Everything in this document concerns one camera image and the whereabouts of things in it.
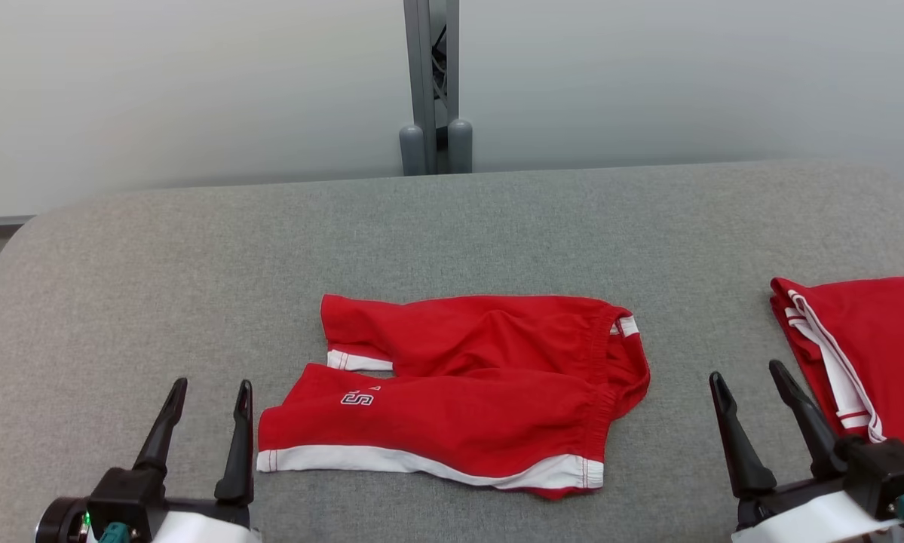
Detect grey metal post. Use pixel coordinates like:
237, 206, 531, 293
399, 0, 473, 176

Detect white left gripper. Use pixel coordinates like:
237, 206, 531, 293
133, 379, 262, 543

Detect red and white jersey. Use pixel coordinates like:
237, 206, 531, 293
770, 273, 904, 449

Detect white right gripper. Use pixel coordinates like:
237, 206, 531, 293
709, 360, 901, 543

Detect red shorts with white hem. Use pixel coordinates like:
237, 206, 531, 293
257, 294, 651, 500

